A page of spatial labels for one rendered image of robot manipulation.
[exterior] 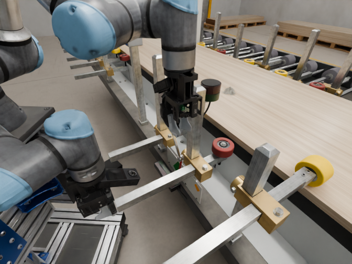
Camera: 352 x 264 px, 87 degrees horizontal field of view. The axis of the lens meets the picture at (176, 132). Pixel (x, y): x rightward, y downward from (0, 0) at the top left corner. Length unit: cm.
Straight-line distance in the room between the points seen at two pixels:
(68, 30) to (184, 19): 20
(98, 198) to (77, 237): 88
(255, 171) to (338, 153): 47
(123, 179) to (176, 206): 110
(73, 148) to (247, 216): 39
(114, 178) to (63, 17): 35
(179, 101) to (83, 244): 109
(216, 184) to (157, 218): 72
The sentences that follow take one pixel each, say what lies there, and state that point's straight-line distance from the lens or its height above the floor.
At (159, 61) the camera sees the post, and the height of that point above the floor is 115.
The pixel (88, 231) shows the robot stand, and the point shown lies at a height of 21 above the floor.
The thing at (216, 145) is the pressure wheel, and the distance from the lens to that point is 70.
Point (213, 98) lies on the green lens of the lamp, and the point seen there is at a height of 111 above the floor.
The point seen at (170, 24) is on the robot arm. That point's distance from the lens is 40.
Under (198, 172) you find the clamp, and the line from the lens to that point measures 67.
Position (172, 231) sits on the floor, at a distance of 150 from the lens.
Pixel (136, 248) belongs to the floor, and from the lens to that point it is 148.
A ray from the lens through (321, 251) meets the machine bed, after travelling 83.
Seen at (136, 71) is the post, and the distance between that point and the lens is 100.
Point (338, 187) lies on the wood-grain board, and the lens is 75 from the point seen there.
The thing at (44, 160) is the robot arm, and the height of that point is 114.
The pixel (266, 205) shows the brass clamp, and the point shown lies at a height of 97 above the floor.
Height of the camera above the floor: 137
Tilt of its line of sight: 38 degrees down
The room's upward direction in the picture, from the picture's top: straight up
